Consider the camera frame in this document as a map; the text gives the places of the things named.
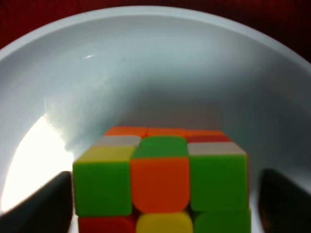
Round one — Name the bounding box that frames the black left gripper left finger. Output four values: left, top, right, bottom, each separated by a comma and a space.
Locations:
0, 171, 73, 233

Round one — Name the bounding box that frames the multicolour puzzle cube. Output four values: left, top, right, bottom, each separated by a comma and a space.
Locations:
73, 127, 251, 233

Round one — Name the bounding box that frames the pink bowl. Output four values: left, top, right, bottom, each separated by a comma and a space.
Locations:
0, 6, 311, 233

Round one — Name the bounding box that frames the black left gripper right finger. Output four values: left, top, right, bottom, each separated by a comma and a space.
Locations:
258, 169, 311, 233

